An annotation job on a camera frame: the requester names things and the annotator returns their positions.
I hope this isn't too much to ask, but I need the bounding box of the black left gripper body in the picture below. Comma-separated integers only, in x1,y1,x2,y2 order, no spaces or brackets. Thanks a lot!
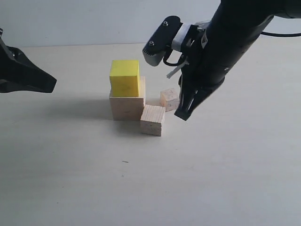
0,40,31,93

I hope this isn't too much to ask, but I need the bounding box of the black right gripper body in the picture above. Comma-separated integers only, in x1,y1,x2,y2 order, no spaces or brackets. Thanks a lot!
179,23,261,94

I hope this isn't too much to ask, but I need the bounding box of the medium wooden cube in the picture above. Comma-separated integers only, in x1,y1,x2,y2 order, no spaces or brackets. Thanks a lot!
140,105,166,137

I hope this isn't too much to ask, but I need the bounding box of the yellow cube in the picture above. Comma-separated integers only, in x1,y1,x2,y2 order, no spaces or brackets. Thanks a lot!
109,60,140,97

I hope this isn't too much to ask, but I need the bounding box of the large wooden cube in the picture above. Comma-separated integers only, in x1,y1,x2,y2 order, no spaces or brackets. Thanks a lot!
109,76,146,121

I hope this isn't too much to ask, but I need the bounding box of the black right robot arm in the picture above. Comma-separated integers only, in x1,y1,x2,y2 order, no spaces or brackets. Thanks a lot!
174,0,301,121

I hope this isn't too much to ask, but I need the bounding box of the small wooden cube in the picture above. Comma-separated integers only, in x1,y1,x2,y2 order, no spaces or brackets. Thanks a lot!
160,88,179,112

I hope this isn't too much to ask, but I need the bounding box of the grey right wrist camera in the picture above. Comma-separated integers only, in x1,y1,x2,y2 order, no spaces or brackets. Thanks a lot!
142,16,191,67

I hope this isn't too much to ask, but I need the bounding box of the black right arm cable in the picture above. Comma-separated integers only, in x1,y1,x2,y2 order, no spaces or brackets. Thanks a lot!
261,30,301,38

